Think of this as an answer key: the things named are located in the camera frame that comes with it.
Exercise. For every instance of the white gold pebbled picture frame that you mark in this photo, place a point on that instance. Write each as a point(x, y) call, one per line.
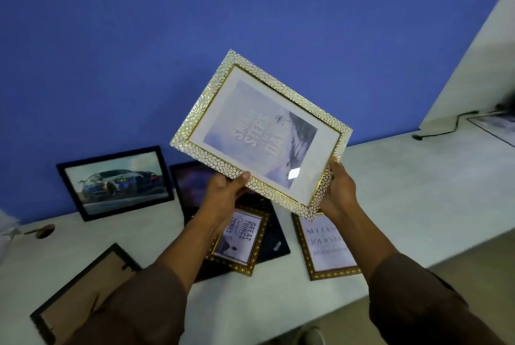
point(257, 131)

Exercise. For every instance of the person's right thumb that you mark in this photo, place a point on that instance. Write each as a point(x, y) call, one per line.
point(335, 167)

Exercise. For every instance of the black frame with brown backing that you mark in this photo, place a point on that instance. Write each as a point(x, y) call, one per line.
point(80, 288)

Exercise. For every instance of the person's right forearm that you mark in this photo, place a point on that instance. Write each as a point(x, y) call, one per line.
point(398, 288)

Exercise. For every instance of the black frame with car picture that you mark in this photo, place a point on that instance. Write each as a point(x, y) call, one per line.
point(116, 183)

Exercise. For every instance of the person's left thumb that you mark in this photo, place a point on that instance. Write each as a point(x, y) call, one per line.
point(240, 180)

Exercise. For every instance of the white partition panel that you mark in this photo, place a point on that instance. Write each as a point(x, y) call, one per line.
point(478, 67)

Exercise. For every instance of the black frame with dark picture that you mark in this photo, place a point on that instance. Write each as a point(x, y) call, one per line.
point(191, 186)

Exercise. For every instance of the person's left hand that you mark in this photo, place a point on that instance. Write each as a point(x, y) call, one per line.
point(219, 200)

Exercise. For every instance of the person's right hand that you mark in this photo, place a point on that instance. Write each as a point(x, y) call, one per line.
point(340, 194)

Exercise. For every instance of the large gold ornate picture frame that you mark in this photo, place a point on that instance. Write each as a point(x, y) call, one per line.
point(328, 250)

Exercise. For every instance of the person's left forearm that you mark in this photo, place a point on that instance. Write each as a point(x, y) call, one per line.
point(161, 276)

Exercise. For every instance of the grey shoe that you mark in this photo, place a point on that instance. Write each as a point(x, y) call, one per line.
point(312, 336)

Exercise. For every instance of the thin black frame pale picture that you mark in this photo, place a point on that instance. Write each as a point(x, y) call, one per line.
point(497, 125)

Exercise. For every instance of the small gold ornate picture frame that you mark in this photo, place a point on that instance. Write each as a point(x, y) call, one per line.
point(238, 242)

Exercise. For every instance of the white paper object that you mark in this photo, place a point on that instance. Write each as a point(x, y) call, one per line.
point(7, 225)

